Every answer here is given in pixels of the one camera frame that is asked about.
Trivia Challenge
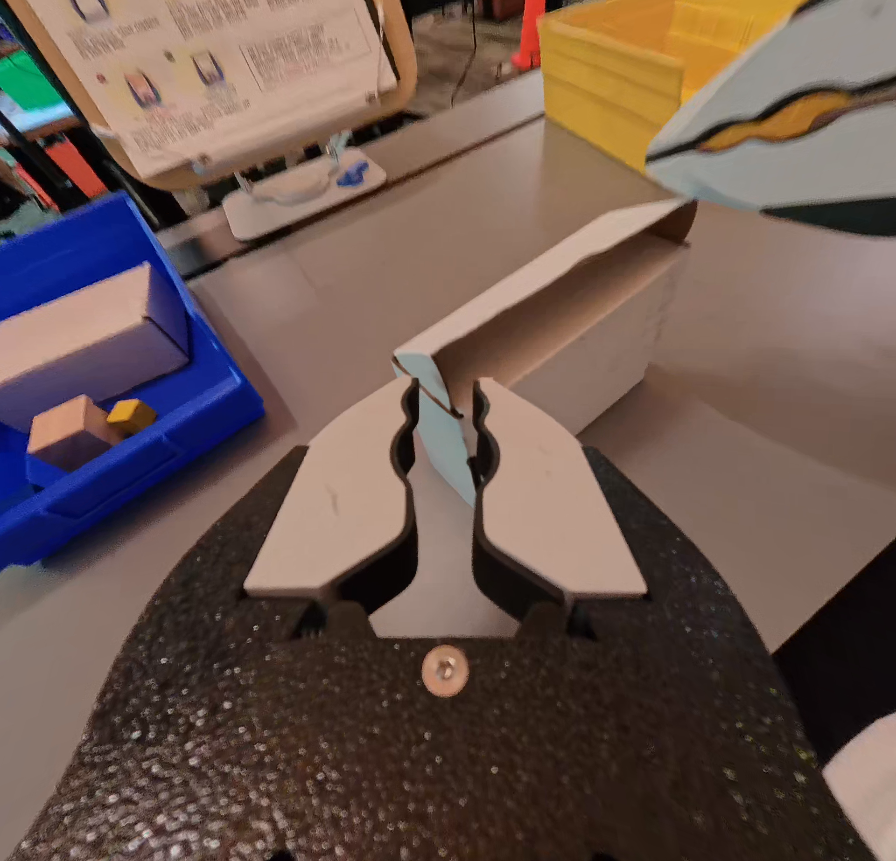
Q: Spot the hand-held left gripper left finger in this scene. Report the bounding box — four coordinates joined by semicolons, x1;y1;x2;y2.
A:
242;377;421;615

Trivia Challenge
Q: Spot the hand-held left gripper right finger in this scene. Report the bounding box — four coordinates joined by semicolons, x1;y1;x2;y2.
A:
469;377;649;618

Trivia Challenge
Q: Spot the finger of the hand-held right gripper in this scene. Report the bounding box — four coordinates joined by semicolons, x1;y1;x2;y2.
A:
644;93;896;238
645;0;896;161

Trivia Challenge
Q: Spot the blue plastic bin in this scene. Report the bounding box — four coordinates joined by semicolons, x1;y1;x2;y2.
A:
0;191;266;570

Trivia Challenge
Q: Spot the white cardboard mailer box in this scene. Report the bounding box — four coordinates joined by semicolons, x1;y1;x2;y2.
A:
392;198;700;509
0;261;192;434

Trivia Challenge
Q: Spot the yellow plastic bin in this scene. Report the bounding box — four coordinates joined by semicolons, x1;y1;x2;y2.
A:
539;0;820;174

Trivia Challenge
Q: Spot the small yellow cube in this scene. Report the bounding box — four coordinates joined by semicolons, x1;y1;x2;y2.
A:
106;399;159;436

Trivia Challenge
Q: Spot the orange traffic cone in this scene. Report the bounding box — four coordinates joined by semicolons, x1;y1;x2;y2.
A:
511;0;549;73

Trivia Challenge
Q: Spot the plain wooden cube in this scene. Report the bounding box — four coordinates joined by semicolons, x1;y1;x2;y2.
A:
28;394;124;473

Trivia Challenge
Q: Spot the person's white shirt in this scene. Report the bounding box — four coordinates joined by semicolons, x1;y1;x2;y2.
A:
822;714;896;861

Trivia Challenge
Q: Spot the printed instruction board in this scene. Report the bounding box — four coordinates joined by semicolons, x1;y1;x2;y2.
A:
0;0;420;192

